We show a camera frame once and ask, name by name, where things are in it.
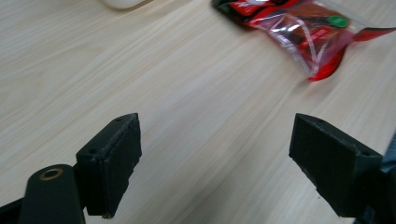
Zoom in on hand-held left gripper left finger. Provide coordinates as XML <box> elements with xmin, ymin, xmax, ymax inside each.
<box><xmin>75</xmin><ymin>112</ymin><xmax>143</xmax><ymax>219</ymax></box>

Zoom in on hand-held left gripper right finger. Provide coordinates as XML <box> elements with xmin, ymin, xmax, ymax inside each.
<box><xmin>289</xmin><ymin>113</ymin><xmax>385</xmax><ymax>218</ymax></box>

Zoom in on red snack packet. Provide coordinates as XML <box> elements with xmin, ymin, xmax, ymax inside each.
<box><xmin>211</xmin><ymin>0</ymin><xmax>396</xmax><ymax>82</ymax></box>

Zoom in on blue cloth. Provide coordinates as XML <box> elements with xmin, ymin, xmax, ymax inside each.
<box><xmin>381</xmin><ymin>132</ymin><xmax>396</xmax><ymax>175</ymax></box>

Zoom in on white round object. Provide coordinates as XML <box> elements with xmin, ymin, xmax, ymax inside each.
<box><xmin>100</xmin><ymin>0</ymin><xmax>148</xmax><ymax>9</ymax></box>

